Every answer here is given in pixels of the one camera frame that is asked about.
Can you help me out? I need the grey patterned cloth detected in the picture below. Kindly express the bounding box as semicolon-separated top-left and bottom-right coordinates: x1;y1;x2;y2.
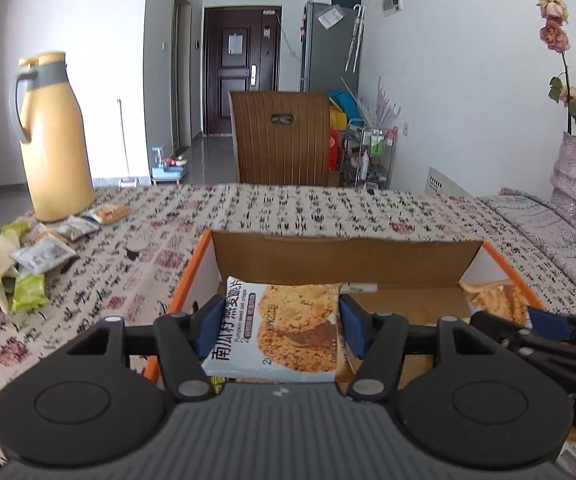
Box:
478;187;576;316

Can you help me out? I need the pink textured vase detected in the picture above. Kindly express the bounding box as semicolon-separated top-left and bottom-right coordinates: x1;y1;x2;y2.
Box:
549;131;576;218

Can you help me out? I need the grey refrigerator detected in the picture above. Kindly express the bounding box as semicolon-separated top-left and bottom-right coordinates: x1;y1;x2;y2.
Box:
302;0;363;93

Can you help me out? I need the red cardboard box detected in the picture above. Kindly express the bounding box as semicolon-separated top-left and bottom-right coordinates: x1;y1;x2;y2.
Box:
143;230;548;396

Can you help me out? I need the orange cracker packet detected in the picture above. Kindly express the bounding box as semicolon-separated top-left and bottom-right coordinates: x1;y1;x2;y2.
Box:
84;203;132;225

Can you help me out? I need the tan snack packet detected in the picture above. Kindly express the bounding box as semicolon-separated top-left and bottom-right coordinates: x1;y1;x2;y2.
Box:
22;229;69;248

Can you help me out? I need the yellow thermos jug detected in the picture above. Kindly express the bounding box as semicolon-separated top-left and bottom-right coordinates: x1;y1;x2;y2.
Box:
14;51;96;223

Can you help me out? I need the dark brown door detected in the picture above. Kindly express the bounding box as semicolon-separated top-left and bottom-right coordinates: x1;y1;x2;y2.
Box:
203;6;283;137

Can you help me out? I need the purple feather decoration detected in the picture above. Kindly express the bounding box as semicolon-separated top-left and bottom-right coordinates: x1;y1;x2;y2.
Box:
360;76;401;128

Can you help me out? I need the oat crisp packet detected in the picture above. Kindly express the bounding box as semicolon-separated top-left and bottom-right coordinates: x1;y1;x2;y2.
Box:
202;276;349;380
459;280;543;326

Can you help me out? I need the grey snack packet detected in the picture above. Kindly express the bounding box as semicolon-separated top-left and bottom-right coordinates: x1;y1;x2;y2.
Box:
58;215;101;241

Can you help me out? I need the red gift box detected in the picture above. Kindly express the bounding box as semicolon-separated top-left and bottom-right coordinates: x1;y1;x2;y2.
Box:
328;127;345;171

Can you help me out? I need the small green snack packet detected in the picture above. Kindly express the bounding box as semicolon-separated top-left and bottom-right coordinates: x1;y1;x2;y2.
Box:
10;273;50;314
0;220;33;240

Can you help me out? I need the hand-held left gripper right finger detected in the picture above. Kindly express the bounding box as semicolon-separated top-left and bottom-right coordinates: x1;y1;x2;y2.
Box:
338;294;508;403

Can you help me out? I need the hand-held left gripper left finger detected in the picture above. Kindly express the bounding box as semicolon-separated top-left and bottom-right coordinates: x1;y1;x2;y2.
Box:
68;294;227;402

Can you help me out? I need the white umbrella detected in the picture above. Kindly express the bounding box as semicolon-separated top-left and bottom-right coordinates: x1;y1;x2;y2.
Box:
345;4;366;73

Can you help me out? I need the metal trolley rack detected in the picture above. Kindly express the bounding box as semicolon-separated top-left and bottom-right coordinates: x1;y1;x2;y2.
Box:
343;119;399;191

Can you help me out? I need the white flat board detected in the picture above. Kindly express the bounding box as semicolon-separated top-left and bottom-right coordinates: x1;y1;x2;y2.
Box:
425;166;474;197

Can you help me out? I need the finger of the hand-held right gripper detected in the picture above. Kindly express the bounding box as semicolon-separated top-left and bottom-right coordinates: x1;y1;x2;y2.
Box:
526;306;576;343
470;311;533;348

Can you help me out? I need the brown wooden chair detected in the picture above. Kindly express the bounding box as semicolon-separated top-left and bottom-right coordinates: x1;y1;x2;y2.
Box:
229;90;331;187

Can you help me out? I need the white printed snack packet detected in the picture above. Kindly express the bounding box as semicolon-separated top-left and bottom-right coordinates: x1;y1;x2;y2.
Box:
10;237;77;274

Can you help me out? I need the long handled mop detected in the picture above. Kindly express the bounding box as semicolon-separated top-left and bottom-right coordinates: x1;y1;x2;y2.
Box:
116;99;139;188

